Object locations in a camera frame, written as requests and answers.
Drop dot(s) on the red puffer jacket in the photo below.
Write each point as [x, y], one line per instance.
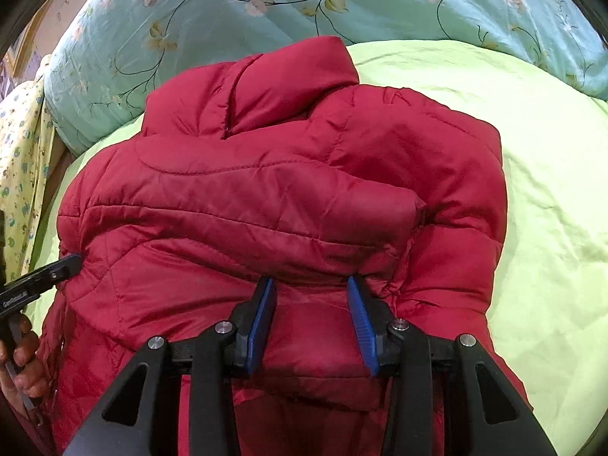
[266, 190]

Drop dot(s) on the gold framed picture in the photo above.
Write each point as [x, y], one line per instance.
[19, 50]

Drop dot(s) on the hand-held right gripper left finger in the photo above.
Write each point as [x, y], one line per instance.
[260, 327]

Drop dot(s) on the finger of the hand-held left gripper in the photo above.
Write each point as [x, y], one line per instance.
[59, 270]

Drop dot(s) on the person's left hand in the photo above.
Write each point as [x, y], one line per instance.
[31, 375]

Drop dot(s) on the teal floral quilt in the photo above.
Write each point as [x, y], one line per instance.
[228, 23]

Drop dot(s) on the yellow patterned cloth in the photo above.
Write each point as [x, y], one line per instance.
[23, 152]

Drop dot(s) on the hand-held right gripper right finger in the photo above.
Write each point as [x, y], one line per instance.
[363, 327]

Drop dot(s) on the light green bed sheet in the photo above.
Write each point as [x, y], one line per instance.
[546, 209]

